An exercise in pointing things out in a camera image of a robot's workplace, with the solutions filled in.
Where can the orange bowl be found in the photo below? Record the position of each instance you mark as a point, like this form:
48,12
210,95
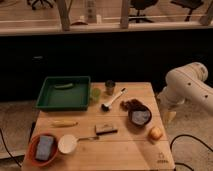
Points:
31,153

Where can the blue sponge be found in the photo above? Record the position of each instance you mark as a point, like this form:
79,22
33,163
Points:
44,147

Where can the dark metal cup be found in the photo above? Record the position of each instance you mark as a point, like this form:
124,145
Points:
109,86

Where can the green plastic cup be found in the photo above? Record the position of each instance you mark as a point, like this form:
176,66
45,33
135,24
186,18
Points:
95,94

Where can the black office chair left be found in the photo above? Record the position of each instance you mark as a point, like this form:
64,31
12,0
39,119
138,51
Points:
34,4

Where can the yellow banana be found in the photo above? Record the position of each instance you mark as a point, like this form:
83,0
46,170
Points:
64,123

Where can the dark bowl with cloth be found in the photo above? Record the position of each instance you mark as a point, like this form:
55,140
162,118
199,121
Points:
140,117

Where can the brown cloth lump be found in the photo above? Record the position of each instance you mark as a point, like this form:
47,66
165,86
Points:
130,104

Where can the green plastic tray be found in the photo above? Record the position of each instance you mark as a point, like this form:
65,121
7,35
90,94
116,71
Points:
64,93

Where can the yellow round fruit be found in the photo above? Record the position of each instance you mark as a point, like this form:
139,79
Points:
155,133

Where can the black office chair right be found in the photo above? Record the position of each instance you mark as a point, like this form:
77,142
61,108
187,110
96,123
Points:
190,4

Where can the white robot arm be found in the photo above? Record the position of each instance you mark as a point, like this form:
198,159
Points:
185,83

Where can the black office chair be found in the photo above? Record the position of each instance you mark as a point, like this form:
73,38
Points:
190,4
34,4
141,5

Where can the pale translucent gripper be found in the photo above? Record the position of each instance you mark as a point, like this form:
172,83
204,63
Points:
169,117

